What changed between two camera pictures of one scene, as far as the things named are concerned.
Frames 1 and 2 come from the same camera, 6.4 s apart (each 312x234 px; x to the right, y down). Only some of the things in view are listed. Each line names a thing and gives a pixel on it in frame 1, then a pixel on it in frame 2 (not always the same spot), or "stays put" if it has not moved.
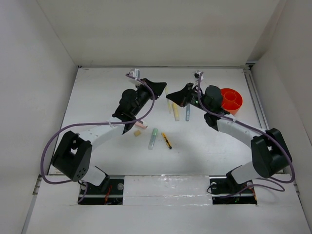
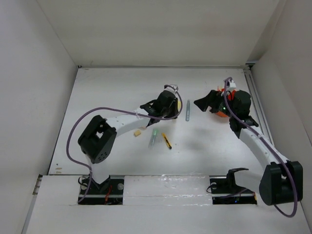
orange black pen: [166, 141] stays put
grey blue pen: [187, 110] stays put
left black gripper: [157, 88] -> [174, 112]
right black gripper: [182, 97] -> [213, 96]
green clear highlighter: [152, 139] stays put
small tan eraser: [137, 132] stays put
